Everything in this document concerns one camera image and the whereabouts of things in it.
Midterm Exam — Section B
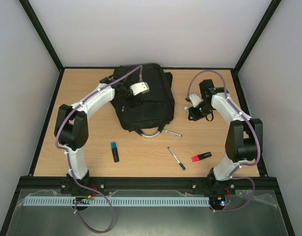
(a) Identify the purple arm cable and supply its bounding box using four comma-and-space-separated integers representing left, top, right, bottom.
54, 64, 144, 233
187, 69, 262, 212

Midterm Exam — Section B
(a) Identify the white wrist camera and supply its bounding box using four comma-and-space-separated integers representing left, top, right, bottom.
185, 94, 202, 108
130, 82, 150, 96

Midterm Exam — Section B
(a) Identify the black student backpack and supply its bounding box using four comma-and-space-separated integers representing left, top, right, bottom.
111, 63, 175, 134

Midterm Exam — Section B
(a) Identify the light blue cable duct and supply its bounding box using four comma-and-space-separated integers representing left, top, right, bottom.
23, 196, 210, 207

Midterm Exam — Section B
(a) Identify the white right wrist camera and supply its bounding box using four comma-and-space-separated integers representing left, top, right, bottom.
185, 94, 202, 108

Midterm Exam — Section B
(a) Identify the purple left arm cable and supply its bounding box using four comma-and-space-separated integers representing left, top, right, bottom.
54, 64, 144, 233

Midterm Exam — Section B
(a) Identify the pink black highlighter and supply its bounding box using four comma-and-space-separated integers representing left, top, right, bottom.
191, 152, 212, 162

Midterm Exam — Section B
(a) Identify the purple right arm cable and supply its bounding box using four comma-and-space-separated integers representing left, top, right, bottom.
187, 69, 262, 212

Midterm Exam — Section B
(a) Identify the blue capped white marker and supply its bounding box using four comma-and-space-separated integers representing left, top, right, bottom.
167, 147, 186, 171

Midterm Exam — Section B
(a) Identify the blue black highlighter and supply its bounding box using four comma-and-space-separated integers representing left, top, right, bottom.
110, 142, 119, 163

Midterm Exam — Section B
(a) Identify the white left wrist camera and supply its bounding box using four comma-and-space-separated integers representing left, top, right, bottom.
130, 82, 150, 96

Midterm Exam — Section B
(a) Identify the black aluminium frame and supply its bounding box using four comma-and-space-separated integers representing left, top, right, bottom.
0, 0, 295, 236

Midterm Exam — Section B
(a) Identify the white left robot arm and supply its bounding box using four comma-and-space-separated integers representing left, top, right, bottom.
54, 79, 121, 180

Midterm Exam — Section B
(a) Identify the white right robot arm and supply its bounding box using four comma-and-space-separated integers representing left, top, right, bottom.
187, 79, 263, 193

